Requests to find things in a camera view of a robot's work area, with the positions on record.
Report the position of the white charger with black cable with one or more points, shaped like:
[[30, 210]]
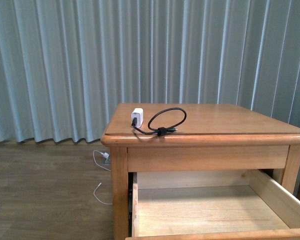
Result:
[[137, 118]]

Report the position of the light wooden nightstand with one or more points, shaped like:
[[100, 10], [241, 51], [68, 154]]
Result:
[[214, 137]]

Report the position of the pale green pleated curtain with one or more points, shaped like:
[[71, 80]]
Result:
[[65, 65]]

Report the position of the wooden drawer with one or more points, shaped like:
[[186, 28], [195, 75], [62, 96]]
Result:
[[211, 205]]

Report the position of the floor power socket box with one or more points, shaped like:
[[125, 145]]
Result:
[[106, 161]]

